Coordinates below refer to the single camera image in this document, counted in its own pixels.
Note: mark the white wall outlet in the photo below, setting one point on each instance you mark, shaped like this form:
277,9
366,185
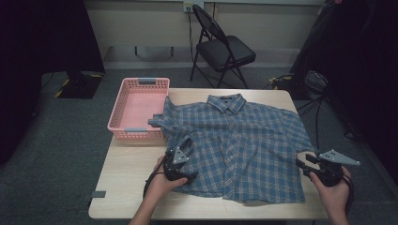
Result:
188,6

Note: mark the grey tape strip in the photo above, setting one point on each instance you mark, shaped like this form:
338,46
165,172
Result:
98,194

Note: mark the black stand base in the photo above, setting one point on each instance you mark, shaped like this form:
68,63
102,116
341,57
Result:
79,86

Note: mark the black folding chair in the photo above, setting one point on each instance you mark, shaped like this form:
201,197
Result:
225,51

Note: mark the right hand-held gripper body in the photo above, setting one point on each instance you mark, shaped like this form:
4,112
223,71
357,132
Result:
331,168

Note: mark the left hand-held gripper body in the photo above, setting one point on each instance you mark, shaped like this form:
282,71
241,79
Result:
178,165

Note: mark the blue plaid shirt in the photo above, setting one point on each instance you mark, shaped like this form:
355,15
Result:
244,140

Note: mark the round dark floor device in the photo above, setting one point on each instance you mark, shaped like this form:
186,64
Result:
316,80

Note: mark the pink plastic basket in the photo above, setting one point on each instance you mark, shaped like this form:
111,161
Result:
137,106

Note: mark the dark curtain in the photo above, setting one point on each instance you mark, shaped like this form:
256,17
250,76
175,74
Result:
37,62
359,62

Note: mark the person's right hand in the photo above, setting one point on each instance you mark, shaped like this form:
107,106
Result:
334,197

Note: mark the person's left hand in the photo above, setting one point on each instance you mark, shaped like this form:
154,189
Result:
162,187

